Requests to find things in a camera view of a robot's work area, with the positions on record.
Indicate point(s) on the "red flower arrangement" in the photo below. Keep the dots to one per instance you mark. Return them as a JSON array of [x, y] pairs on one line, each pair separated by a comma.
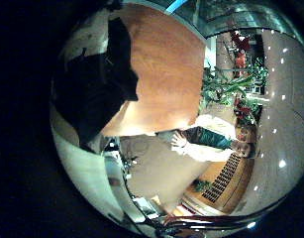
[[243, 112], [240, 49]]

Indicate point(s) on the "green leafy plants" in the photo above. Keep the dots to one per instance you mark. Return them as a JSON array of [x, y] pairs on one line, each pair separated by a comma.
[[224, 84]]

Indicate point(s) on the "green object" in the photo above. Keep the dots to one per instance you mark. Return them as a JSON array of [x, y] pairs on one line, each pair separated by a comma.
[[207, 152]]

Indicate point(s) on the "wooden bench with grille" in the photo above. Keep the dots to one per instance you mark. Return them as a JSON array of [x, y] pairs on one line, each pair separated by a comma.
[[224, 178]]

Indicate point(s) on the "black piece of clothing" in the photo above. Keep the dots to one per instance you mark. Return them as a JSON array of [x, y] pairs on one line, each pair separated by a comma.
[[92, 92]]

